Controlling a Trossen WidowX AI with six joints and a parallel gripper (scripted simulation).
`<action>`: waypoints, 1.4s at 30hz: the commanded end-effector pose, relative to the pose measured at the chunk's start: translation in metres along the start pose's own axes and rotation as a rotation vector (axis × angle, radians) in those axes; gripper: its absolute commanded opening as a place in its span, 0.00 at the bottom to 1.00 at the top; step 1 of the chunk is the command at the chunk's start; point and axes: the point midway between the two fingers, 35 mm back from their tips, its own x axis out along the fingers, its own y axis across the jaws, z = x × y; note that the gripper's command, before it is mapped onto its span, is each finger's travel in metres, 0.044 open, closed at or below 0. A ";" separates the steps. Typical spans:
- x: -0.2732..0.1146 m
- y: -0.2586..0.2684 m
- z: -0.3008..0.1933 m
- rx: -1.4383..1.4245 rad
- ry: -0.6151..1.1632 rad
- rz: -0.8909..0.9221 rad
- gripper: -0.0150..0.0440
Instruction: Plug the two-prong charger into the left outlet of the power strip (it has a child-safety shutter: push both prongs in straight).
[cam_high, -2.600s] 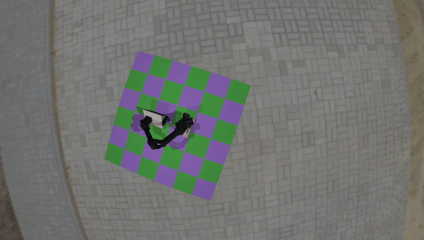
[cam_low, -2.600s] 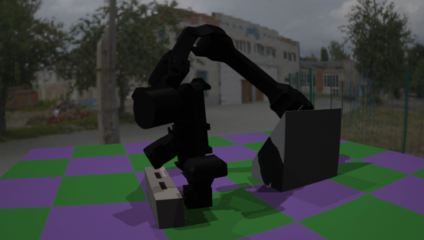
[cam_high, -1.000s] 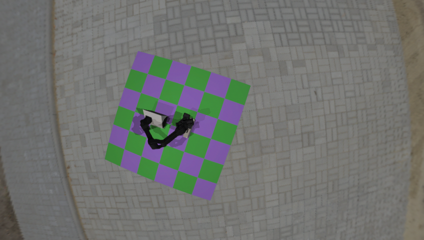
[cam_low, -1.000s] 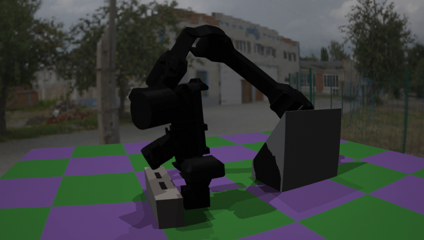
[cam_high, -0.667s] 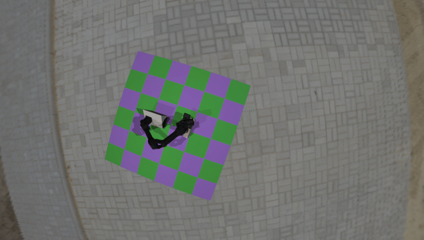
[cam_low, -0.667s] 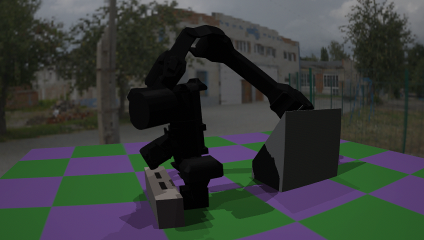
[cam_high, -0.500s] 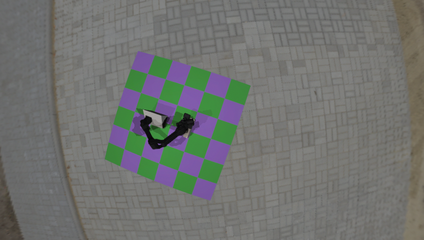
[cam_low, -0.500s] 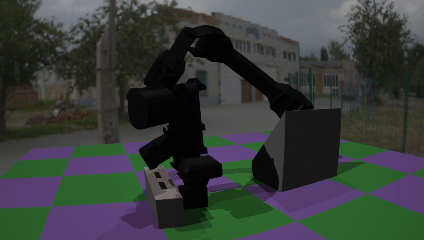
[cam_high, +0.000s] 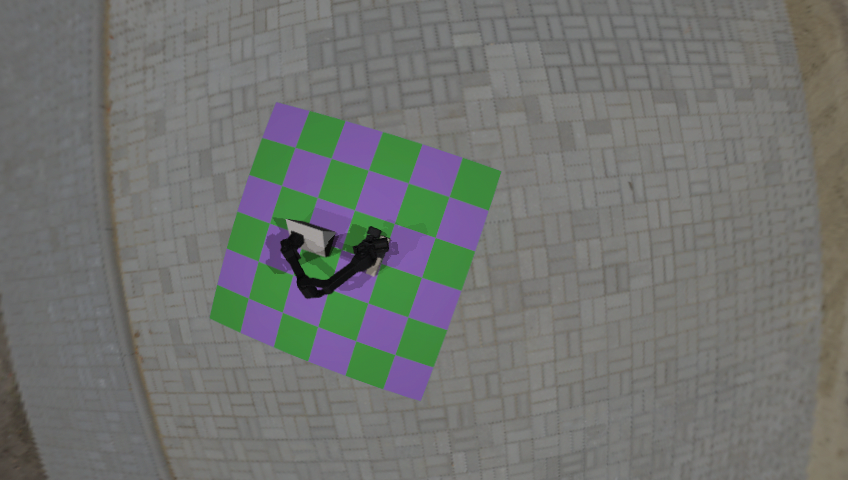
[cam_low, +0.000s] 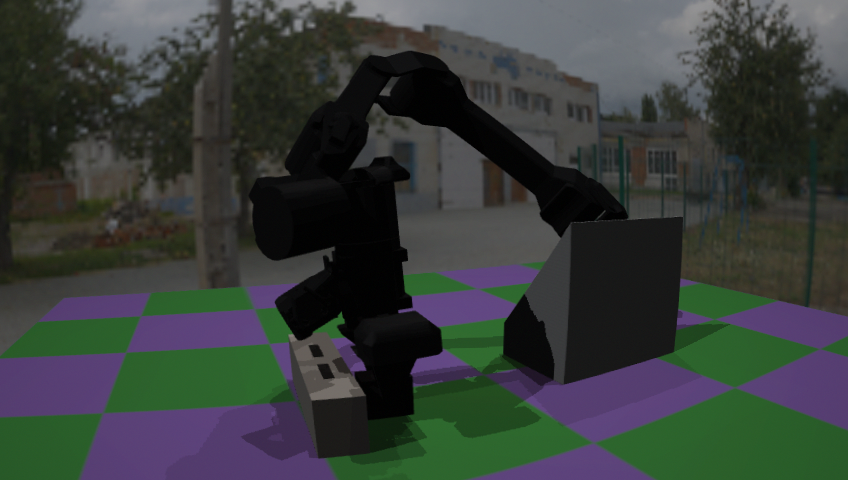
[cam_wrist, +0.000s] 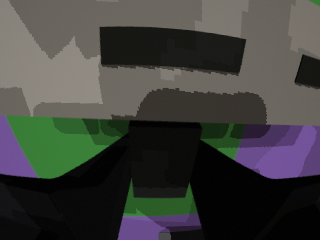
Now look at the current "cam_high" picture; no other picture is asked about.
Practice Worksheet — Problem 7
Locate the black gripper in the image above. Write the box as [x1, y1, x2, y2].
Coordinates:
[362, 226, 381, 243]

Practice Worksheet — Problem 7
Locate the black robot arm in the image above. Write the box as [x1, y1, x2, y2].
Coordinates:
[280, 230, 389, 299]

